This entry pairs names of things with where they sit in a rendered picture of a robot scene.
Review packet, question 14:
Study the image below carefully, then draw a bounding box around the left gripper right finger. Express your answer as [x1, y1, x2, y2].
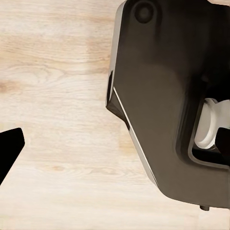
[215, 127, 230, 165]

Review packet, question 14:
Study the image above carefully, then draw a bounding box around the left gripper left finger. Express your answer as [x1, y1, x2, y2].
[0, 127, 25, 185]

